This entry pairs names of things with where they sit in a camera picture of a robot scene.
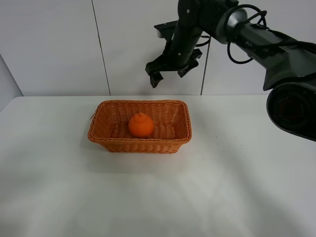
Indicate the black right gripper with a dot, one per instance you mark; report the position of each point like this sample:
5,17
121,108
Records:
181,52

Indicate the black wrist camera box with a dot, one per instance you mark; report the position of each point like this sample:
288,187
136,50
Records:
166,30

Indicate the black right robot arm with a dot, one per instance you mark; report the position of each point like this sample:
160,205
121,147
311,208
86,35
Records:
290,64

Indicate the orange woven wicker basket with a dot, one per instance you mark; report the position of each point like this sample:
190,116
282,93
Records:
109,126

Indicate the orange with knobby top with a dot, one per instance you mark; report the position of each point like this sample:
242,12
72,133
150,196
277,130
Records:
141,125

